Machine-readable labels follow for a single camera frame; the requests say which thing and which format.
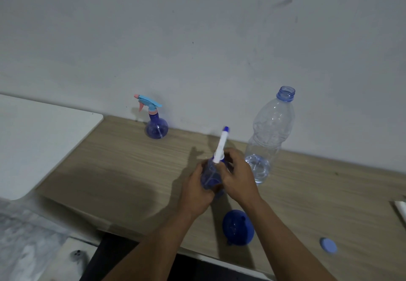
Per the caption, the person's right hand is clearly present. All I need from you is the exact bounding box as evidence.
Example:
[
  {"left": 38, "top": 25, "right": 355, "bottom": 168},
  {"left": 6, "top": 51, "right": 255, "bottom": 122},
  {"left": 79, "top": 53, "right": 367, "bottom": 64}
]
[{"left": 217, "top": 147, "right": 262, "bottom": 207}]

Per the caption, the person's left hand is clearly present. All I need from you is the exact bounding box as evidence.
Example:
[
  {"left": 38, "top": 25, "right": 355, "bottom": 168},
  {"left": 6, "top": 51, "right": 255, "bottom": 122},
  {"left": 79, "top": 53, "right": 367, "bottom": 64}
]
[{"left": 178, "top": 162, "right": 223, "bottom": 218}]

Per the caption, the round blue translucent bottle body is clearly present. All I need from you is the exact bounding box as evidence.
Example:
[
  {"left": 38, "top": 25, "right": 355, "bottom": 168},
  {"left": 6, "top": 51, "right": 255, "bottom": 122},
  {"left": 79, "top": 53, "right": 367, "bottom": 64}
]
[{"left": 200, "top": 158, "right": 228, "bottom": 199}]

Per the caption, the white sprayer head blue tip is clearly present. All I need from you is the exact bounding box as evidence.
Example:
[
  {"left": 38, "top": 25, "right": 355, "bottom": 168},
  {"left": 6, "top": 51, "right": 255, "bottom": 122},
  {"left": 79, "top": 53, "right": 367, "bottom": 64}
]
[{"left": 213, "top": 126, "right": 231, "bottom": 164}]

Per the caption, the person's right forearm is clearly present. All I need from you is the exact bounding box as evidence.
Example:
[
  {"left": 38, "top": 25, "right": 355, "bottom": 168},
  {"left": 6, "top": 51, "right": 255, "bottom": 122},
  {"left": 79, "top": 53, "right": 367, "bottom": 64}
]
[{"left": 246, "top": 197, "right": 337, "bottom": 281}]

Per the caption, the person's left forearm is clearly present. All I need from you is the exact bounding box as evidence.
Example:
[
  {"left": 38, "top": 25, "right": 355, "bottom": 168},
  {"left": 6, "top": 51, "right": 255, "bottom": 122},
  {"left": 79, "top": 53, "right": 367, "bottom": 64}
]
[{"left": 102, "top": 209, "right": 195, "bottom": 281}]

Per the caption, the blue plastic funnel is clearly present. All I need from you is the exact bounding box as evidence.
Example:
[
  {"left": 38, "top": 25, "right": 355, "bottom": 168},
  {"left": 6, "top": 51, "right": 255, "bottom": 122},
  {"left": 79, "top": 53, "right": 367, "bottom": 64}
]
[{"left": 222, "top": 209, "right": 255, "bottom": 247}]

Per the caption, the clear plastic water bottle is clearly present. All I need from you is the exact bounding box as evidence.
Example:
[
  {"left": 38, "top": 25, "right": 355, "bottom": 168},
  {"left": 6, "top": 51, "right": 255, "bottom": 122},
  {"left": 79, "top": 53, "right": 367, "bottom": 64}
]
[{"left": 244, "top": 85, "right": 296, "bottom": 185}]

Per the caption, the blue spray bottle pink trigger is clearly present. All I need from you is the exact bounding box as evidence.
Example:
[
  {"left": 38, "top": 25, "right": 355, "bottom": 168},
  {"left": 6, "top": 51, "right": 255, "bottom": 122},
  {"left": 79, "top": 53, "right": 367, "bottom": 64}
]
[{"left": 133, "top": 94, "right": 169, "bottom": 139}]

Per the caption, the light blue bottle cap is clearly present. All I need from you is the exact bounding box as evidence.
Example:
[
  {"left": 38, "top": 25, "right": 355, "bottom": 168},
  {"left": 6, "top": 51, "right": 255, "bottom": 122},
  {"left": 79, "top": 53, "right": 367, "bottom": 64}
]
[{"left": 319, "top": 237, "right": 338, "bottom": 254}]

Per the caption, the white table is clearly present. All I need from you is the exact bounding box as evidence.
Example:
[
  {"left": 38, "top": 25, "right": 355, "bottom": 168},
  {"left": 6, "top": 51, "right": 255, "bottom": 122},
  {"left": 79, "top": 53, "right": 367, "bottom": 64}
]
[{"left": 0, "top": 94, "right": 104, "bottom": 201}]

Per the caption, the white cylindrical object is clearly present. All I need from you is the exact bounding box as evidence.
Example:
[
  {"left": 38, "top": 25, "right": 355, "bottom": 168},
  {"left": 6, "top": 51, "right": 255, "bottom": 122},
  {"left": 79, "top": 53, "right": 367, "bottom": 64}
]
[{"left": 393, "top": 200, "right": 406, "bottom": 223}]

